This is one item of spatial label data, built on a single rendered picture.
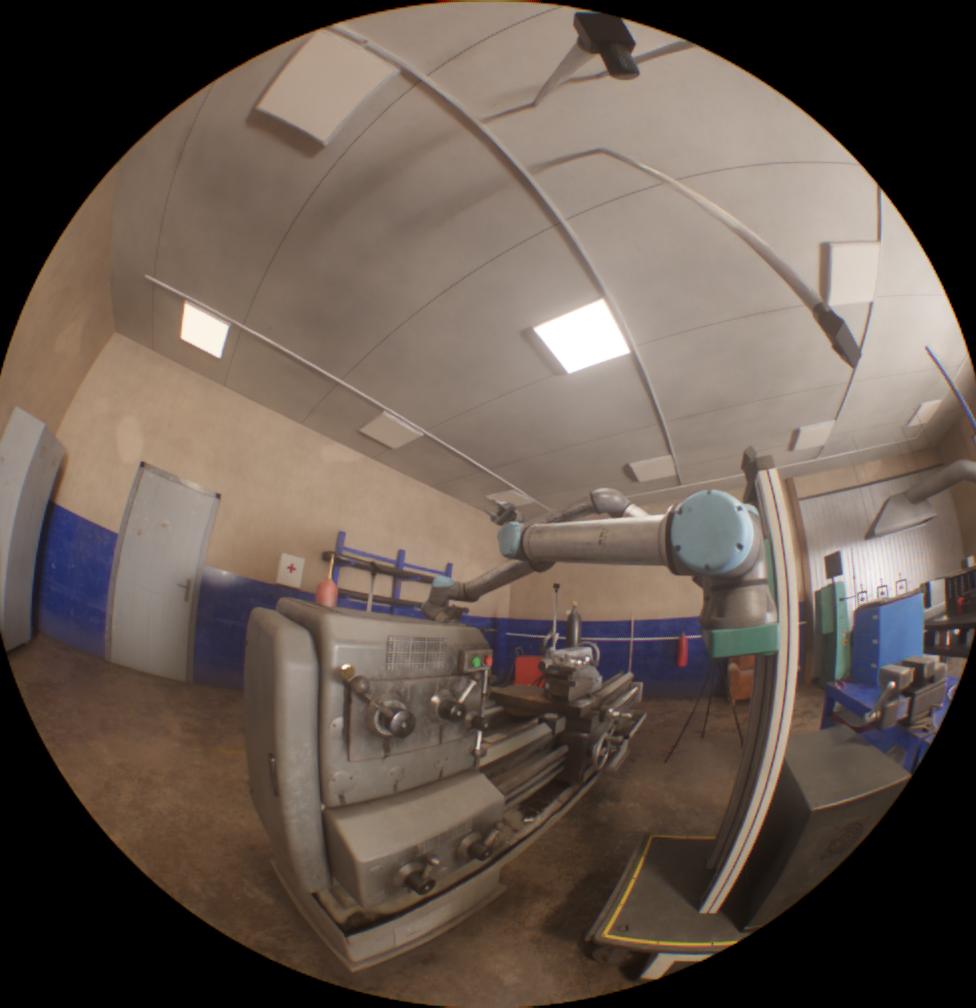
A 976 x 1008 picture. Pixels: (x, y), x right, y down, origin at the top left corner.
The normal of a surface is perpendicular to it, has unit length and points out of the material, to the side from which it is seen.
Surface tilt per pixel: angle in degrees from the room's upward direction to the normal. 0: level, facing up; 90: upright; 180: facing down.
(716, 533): 91
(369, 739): 90
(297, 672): 90
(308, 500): 90
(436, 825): 32
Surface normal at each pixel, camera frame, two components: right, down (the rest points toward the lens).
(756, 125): -0.07, 0.93
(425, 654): 0.78, -0.16
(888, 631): -0.62, -0.32
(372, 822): 0.48, -0.88
